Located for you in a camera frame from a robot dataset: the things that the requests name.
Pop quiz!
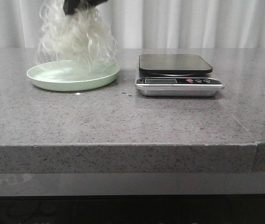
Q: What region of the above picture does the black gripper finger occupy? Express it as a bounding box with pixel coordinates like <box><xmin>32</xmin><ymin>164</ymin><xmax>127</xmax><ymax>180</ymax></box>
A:
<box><xmin>63</xmin><ymin>0</ymin><xmax>79</xmax><ymax>15</ymax></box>
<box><xmin>87</xmin><ymin>0</ymin><xmax>108</xmax><ymax>6</ymax></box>

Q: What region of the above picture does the white vermicelli bundle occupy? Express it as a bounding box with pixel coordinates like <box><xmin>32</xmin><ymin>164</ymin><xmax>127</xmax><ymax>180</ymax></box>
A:
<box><xmin>35</xmin><ymin>0</ymin><xmax>117</xmax><ymax>66</ymax></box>

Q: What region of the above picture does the white pleated curtain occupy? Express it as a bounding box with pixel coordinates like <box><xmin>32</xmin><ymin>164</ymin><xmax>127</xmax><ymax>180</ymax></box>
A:
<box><xmin>0</xmin><ymin>0</ymin><xmax>265</xmax><ymax>49</ymax></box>

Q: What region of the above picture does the light green round plate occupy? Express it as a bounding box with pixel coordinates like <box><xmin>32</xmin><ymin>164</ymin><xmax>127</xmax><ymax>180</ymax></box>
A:
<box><xmin>27</xmin><ymin>60</ymin><xmax>120</xmax><ymax>91</ymax></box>

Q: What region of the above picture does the black silver kitchen scale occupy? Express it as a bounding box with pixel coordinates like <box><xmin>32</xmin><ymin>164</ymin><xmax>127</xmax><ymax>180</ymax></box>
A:
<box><xmin>135</xmin><ymin>54</ymin><xmax>224</xmax><ymax>97</ymax></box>

